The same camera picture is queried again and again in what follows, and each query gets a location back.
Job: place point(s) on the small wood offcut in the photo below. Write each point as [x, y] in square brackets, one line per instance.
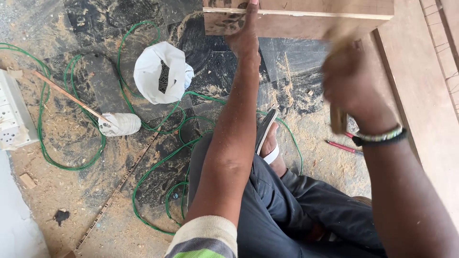
[27, 181]

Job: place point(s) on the thin wooden stick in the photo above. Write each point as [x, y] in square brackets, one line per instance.
[68, 95]

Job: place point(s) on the person's left fingers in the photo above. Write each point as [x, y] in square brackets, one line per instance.
[253, 10]

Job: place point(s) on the person's right hand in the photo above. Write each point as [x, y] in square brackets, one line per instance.
[349, 86]

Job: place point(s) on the striped shirt sleeve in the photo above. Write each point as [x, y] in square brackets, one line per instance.
[204, 238]

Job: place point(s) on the long thin wood strip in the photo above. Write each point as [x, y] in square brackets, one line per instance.
[114, 191]

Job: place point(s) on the person's left hand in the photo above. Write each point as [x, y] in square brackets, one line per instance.
[245, 39]

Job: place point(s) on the brown plywood box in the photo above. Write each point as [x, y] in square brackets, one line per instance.
[297, 18]

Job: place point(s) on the dark grey trousers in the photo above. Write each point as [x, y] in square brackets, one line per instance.
[287, 211]

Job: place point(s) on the white plastic glue bottle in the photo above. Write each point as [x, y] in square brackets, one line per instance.
[120, 124]

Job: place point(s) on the white power extension box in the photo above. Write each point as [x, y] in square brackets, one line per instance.
[12, 111]

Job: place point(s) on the white sheet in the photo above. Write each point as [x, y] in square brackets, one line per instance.
[19, 215]

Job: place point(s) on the large wooden board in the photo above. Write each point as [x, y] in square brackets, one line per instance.
[423, 93]

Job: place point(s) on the red pencil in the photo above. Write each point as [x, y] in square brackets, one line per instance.
[342, 147]

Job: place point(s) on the white plastic bag of nails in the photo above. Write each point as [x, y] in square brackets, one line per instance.
[161, 73]

